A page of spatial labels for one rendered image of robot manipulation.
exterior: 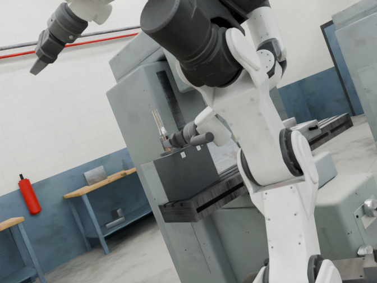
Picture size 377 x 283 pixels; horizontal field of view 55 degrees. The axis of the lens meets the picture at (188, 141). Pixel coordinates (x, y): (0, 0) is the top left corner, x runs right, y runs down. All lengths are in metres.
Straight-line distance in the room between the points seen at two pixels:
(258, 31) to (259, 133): 0.37
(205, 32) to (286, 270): 0.61
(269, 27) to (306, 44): 8.03
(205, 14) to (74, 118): 5.14
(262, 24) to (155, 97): 0.90
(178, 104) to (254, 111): 1.09
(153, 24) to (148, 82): 1.18
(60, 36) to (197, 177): 0.76
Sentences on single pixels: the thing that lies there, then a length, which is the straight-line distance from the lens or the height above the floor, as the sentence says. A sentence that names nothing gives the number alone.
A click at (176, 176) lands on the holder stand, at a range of 1.44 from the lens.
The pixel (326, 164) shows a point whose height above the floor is 0.78.
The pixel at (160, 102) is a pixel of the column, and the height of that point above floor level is 1.34.
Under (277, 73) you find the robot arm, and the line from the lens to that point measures 1.19.
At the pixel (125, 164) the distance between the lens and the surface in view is 5.39.
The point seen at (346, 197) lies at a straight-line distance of 1.55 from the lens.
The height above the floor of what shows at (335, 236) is 0.56.
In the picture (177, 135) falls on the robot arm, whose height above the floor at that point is 1.15.
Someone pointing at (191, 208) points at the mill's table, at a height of 0.88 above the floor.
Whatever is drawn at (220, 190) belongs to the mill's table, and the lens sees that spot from 1.47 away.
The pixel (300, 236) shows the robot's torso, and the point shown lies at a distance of 1.01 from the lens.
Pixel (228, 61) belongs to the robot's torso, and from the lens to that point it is 0.88.
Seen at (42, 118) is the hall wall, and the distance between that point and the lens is 5.77.
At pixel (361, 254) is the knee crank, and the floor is 0.50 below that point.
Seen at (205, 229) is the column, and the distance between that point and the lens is 2.03.
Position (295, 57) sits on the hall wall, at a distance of 9.43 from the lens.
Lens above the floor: 1.17
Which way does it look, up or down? 2 degrees down
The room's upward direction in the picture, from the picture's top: 21 degrees counter-clockwise
